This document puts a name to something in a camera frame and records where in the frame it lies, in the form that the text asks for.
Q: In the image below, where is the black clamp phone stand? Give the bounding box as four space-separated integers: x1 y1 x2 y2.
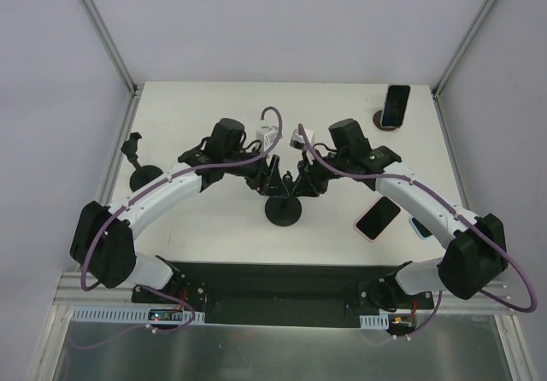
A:
265 171 303 227

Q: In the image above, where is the phone with pink case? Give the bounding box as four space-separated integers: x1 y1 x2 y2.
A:
355 196 401 241

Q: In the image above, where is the brown base phone stand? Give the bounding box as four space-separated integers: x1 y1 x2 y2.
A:
371 109 401 132

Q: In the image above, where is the phone with clear case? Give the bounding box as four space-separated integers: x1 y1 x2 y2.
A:
380 85 411 128

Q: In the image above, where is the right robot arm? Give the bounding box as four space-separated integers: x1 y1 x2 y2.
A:
291 119 509 308

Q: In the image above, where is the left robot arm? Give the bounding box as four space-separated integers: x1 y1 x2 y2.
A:
70 118 283 303

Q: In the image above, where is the phone with blue case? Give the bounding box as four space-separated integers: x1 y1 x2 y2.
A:
409 217 432 240

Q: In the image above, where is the right circuit board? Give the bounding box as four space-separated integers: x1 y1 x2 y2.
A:
359 310 418 330

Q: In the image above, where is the circuit board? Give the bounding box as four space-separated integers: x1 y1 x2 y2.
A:
147 308 206 325
359 310 418 330

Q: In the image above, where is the left circuit board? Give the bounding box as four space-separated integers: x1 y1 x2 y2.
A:
147 308 206 325

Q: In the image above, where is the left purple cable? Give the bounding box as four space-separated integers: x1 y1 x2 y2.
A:
79 106 285 292

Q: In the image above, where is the purple cable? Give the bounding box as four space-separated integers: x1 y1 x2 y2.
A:
297 123 538 314
79 106 285 292

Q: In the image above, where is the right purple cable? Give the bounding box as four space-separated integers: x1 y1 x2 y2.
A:
297 123 538 314

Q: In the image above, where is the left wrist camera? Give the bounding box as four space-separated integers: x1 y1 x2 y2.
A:
256 120 279 152

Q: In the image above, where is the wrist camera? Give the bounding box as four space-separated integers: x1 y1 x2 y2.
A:
256 120 279 152
290 128 315 151

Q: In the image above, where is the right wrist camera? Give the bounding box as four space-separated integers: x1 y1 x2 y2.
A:
290 128 315 151

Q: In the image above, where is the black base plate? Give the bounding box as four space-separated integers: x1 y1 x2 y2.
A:
127 260 432 326

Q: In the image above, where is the left aluminium frame post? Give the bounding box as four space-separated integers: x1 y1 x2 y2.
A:
63 0 142 97

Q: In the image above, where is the aluminium frame post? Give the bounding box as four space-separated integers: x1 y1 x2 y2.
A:
430 0 518 98
63 0 142 97

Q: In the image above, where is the right aluminium frame post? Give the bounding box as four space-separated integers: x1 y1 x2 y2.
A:
430 0 518 98

